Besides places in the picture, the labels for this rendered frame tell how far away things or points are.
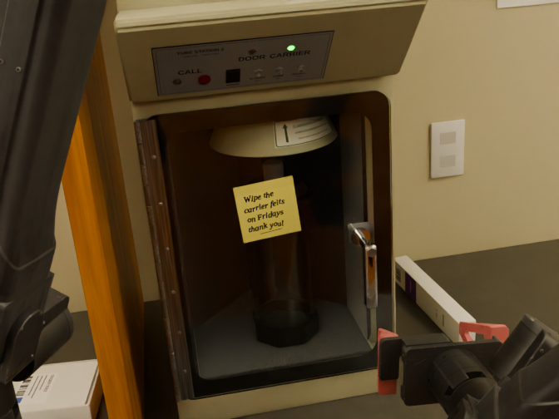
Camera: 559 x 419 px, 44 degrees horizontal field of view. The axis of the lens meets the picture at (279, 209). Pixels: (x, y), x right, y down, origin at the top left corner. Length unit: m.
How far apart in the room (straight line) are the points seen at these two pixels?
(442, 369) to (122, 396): 0.39
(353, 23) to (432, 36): 0.62
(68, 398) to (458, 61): 0.91
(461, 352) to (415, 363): 0.05
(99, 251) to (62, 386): 0.36
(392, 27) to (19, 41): 0.45
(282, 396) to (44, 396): 0.35
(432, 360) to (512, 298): 0.61
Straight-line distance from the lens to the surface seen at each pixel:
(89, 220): 0.78
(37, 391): 1.11
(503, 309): 1.28
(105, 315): 0.83
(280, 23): 0.72
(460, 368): 0.70
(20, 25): 0.43
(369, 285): 0.89
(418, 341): 0.72
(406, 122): 1.37
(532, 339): 0.64
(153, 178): 0.84
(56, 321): 0.63
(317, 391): 1.03
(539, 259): 1.47
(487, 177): 1.48
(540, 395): 0.55
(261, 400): 1.02
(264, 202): 0.86
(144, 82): 0.77
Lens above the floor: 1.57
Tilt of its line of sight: 21 degrees down
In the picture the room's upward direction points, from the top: 4 degrees counter-clockwise
